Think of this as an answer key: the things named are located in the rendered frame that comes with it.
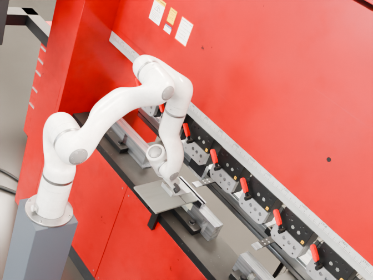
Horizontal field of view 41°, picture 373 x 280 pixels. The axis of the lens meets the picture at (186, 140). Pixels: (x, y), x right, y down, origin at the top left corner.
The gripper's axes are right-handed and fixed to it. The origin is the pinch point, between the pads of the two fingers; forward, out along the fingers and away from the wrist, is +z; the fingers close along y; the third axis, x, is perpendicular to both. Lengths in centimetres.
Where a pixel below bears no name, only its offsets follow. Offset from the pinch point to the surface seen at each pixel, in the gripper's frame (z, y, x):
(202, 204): 9.0, -12.8, -5.7
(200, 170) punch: -1.3, -3.5, -14.1
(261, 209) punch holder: -11.8, -42.5, -19.9
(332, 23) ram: -72, -31, -71
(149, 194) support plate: -6.2, 0.8, 11.8
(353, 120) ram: -53, -56, -56
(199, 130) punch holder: -18.2, 3.7, -23.8
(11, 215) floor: 63, 95, 85
